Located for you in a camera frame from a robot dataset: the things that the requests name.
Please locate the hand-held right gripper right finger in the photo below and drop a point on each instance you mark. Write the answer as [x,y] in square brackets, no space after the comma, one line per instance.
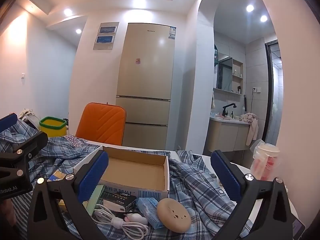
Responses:
[225,177]

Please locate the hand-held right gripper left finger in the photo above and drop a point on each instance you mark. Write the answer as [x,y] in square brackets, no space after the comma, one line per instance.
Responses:
[93,177]

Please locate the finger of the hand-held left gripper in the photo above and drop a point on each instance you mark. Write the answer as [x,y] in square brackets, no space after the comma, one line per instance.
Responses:
[30,145]
[7,122]

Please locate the cardboard box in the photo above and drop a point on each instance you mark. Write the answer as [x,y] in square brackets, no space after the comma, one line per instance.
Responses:
[140,172]

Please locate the small white pink object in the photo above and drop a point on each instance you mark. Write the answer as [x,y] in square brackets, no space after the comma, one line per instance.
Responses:
[135,218]

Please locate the blue tissue packet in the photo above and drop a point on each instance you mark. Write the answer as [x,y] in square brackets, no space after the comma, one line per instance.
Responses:
[147,207]

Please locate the beige round device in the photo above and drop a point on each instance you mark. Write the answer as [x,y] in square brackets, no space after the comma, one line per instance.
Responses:
[173,215]

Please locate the pale green flat packet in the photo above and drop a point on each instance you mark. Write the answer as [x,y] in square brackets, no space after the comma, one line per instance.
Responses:
[96,195]

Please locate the white crumpled cloth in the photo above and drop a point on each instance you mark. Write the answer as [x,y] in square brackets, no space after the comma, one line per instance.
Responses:
[26,113]

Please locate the blue plaid shirt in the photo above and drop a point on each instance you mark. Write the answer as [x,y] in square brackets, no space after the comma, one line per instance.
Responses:
[200,185]

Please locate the striped cloth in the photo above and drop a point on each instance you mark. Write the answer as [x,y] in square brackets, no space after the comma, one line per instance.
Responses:
[22,212]

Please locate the yellow bin with green rim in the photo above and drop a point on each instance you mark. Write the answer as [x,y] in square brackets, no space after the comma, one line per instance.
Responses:
[52,128]

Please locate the black printed box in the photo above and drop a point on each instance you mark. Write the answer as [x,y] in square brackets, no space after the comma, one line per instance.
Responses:
[117,200]

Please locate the gold blue cigarette pack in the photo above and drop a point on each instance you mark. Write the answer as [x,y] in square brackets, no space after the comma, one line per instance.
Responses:
[56,177]

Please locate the pink dotted cloth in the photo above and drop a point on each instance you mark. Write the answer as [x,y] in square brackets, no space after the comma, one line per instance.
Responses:
[75,140]

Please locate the beige vanity cabinet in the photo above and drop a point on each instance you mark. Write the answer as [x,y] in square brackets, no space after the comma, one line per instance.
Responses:
[225,135]

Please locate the plastic-wrapped cup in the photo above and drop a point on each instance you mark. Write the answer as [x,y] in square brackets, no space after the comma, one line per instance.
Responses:
[266,160]

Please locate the orange padded chair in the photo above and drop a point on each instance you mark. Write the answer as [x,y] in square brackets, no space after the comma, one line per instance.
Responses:
[102,122]

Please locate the pink towel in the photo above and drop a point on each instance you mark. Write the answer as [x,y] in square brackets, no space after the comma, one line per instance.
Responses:
[252,127]

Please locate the black faucet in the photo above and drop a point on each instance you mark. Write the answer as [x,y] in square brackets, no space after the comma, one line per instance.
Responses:
[226,110]

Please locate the black hair tool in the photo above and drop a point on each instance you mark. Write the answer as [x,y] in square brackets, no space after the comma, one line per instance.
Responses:
[246,103]

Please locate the smartphone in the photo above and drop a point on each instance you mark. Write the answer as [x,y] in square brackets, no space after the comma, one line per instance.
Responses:
[297,230]

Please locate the black framed glass door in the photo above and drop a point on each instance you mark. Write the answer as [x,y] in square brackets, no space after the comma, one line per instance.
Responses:
[268,92]

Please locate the bathroom mirror cabinet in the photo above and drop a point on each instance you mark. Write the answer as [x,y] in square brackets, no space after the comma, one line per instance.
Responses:
[225,72]

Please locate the beige refrigerator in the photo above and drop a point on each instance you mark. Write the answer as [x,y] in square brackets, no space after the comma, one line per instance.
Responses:
[145,80]

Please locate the round ceiling light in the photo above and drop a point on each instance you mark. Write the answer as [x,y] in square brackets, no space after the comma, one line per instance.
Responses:
[78,31]
[263,18]
[250,8]
[67,11]

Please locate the green hanging cloth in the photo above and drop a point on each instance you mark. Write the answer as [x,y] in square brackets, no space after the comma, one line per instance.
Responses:
[215,55]

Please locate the white wall outlet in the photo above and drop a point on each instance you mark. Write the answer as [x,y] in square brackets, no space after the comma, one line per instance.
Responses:
[256,89]

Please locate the wall electrical panel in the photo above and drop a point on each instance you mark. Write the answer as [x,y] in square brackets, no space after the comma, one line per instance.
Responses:
[105,36]

